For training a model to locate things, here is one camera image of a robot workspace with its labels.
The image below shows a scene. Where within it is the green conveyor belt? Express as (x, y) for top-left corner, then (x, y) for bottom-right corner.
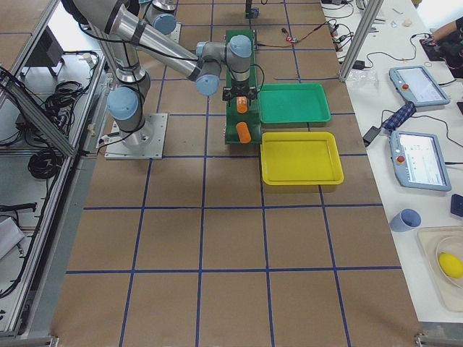
(222, 30), (261, 145)

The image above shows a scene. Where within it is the teach pendant far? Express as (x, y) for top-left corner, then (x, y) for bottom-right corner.
(388, 66), (450, 107)

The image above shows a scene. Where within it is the teach pendant near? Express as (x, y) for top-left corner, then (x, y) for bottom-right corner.
(389, 130), (451, 192)

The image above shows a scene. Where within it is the green plastic tray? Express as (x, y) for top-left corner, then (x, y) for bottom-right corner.
(258, 83), (331, 124)

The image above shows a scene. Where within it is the blue plastic cup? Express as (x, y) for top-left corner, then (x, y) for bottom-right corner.
(389, 208), (422, 232)

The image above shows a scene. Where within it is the yellow plastic tray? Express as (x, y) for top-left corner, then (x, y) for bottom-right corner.
(260, 132), (344, 186)

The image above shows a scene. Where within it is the blue checkered umbrella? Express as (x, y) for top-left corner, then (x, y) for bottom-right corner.
(381, 101), (417, 132)

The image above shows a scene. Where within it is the orange cylinder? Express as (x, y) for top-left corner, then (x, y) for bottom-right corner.
(236, 96), (248, 113)
(235, 121), (252, 144)

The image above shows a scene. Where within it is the red black power cable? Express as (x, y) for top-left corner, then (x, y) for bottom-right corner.
(256, 21), (332, 48)

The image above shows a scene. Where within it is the black power adapter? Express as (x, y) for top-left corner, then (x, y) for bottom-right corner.
(362, 126), (381, 147)

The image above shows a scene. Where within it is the yellow lemon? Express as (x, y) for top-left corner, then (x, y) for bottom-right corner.
(438, 252), (463, 279)

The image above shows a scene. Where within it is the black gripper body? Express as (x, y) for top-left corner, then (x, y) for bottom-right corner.
(245, 0), (259, 19)
(221, 82), (258, 102)

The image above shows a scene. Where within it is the aluminium frame post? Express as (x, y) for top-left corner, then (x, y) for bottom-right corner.
(339, 0), (383, 82)

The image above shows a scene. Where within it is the teach pendant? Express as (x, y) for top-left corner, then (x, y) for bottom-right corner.
(389, 130), (451, 192)
(388, 66), (450, 107)

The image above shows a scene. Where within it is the beige tray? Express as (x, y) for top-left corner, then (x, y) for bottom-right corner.
(417, 226), (462, 312)

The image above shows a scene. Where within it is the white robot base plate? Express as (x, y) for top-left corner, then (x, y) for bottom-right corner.
(103, 113), (168, 160)

